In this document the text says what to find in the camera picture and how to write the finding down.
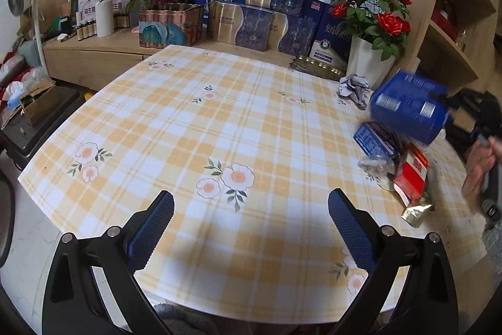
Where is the person's right hand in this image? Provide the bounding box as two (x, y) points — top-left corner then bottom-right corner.
(462, 141), (499, 198)

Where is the row of small amber bottles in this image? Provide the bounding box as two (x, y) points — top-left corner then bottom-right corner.
(76, 14), (131, 41)

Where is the crumpled paper ball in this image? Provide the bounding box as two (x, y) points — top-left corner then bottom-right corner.
(336, 73), (372, 109)

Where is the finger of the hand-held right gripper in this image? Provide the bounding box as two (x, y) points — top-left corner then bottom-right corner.
(429, 91), (460, 109)

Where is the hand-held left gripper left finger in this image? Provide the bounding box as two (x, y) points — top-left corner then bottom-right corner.
(42, 190), (175, 335)

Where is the gold foil packet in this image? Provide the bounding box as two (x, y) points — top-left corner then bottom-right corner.
(400, 191), (436, 229)

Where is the dark blue box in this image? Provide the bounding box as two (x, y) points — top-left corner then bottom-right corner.
(302, 0), (329, 22)

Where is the white printed box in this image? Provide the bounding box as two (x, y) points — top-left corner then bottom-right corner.
(72, 0), (131, 30)

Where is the white ribbed vase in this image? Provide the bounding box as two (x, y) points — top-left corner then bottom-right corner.
(96, 0), (115, 38)

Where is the red rose bouquet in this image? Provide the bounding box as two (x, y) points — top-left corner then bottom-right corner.
(327, 0), (412, 61)

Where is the blue box with white label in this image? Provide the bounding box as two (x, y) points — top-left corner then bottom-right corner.
(310, 11), (355, 69)

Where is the black storage box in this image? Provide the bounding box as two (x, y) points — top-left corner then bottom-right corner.
(0, 87), (88, 171)

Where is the yellow checked floral tablecloth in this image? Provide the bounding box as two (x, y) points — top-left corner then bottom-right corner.
(18, 44), (489, 314)

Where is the golden metal tray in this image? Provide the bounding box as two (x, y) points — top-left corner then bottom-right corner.
(289, 54), (349, 81)

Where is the open cardboard box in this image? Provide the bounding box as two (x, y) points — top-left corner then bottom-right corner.
(19, 79), (60, 126)

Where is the blue ice cream carton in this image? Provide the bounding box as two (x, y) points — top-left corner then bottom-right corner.
(353, 122), (401, 159)

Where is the large blue cardboard box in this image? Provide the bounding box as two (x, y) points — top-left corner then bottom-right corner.
(370, 69), (450, 146)

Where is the pile of clothes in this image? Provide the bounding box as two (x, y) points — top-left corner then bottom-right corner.
(0, 39), (53, 112)

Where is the white angular vase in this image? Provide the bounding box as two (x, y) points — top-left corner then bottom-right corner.
(346, 36), (398, 89)

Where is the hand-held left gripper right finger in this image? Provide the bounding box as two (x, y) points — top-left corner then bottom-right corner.
(328, 188), (459, 335)

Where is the red snack packet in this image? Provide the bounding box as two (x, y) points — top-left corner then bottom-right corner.
(393, 143), (431, 205)

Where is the clear plastic wrapper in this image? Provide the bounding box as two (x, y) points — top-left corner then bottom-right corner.
(358, 154), (397, 190)

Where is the copper and teal tin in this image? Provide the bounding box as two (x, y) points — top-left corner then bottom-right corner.
(138, 3), (203, 50)

